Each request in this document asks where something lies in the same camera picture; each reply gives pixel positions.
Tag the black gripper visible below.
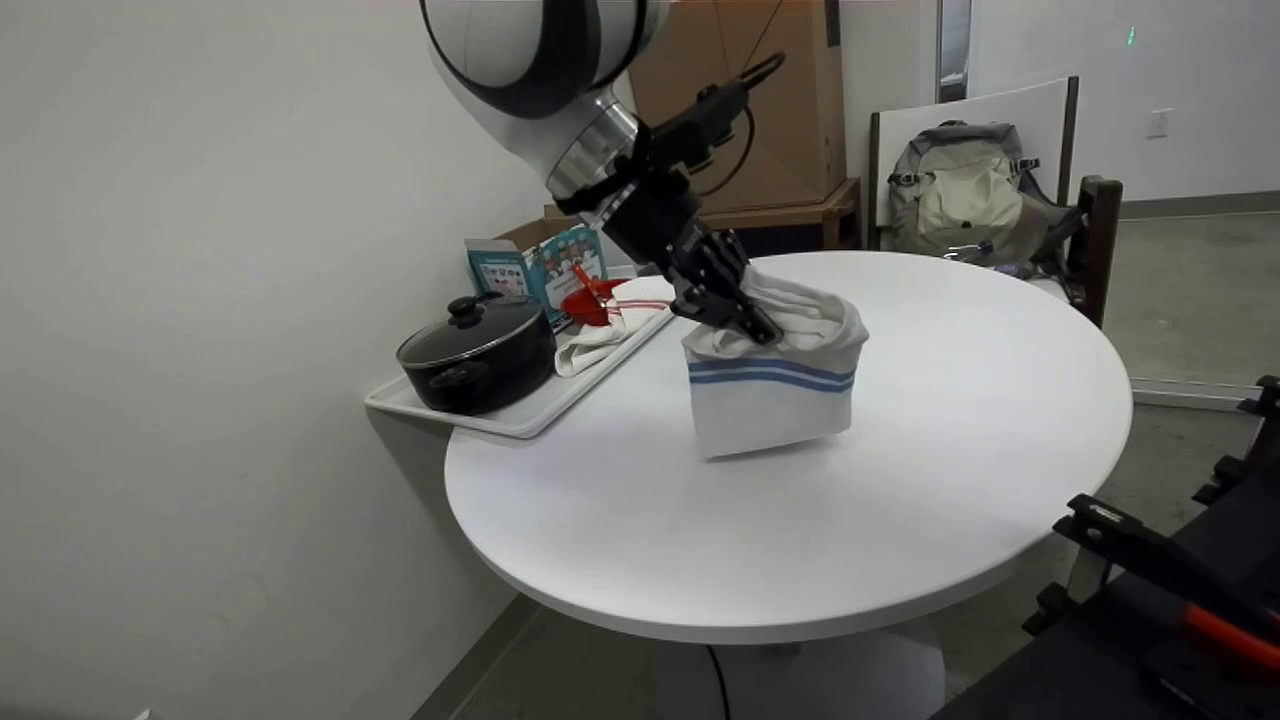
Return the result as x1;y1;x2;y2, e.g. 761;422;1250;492
603;167;788;347

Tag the white towel with blue stripes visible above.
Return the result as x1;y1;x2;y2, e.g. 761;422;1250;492
682;271;874;462

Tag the white towel with red stripes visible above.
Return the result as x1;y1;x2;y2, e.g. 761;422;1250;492
553;271;682;383

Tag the red plastic utensil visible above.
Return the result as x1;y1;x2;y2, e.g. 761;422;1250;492
557;265;633;332

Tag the large brown cardboard box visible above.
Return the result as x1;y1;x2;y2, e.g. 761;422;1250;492
624;0;856;233

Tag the white rectangular tray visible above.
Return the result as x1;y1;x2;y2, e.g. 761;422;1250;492
359;271;686;443

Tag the blue printed carton box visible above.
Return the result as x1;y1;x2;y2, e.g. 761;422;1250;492
466;215;613;334

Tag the black pot with lid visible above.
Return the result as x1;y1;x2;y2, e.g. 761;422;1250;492
392;292;559;420

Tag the beige backpack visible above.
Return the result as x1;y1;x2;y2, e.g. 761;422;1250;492
885;115;1072;274

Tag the white board panel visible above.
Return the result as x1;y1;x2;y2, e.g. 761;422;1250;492
874;70;1085;251

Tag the dark wooden chair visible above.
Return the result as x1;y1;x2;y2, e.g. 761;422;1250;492
1023;175;1127;332

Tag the black perforated breadboard table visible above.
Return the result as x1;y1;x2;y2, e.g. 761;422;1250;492
932;397;1280;720

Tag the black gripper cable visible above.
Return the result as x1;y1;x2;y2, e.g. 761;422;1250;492
692;46;793;203

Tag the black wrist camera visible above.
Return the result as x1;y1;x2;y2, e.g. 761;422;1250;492
649;74;752;170

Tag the black clamp with orange handle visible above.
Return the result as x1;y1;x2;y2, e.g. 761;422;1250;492
1054;492;1280;676

